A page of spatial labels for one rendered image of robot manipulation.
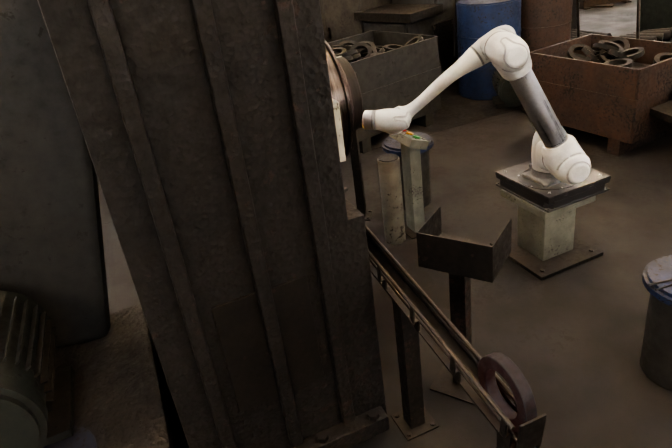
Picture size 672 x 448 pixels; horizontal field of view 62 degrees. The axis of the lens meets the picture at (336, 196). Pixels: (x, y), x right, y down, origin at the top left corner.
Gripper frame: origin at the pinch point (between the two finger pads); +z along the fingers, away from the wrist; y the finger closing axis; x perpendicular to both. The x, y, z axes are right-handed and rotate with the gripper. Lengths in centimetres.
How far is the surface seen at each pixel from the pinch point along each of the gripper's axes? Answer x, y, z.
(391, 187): -49, 30, -28
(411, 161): -39, 43, -38
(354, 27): -23, 347, 46
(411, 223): -80, 45, -38
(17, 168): 14, -88, 89
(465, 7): 1, 297, -66
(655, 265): -37, -53, -135
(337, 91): 34, -67, -24
